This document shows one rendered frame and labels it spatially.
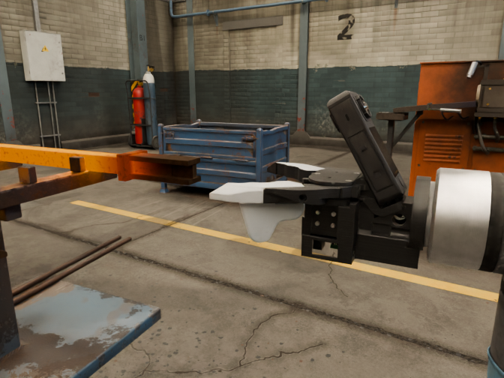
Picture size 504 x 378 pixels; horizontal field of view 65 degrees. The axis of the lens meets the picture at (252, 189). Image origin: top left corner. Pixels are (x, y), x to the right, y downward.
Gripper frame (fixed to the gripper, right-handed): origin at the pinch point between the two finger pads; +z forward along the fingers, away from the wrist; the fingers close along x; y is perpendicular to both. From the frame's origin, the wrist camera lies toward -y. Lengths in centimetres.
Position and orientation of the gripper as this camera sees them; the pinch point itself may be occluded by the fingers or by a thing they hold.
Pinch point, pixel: (241, 174)
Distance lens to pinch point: 45.8
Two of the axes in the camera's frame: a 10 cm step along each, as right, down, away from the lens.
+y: 0.0, 9.7, 2.4
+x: 4.2, -2.2, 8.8
